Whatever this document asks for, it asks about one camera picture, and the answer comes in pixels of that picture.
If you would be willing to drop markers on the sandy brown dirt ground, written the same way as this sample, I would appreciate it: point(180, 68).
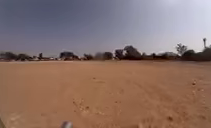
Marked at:
point(119, 90)

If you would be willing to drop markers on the row of trees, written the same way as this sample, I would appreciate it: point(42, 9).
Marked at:
point(129, 53)

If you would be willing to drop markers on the robot's own part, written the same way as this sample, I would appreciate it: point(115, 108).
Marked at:
point(67, 125)

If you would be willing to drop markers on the distant tower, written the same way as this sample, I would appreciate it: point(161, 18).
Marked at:
point(204, 42)

